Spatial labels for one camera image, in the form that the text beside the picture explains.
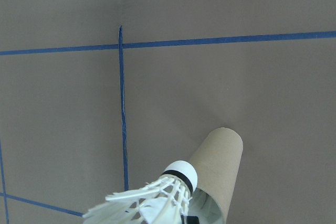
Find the white feather shuttlecock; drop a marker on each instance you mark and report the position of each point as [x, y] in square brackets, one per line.
[181, 169]

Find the brown cardboard tube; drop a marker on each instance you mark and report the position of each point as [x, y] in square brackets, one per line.
[218, 161]

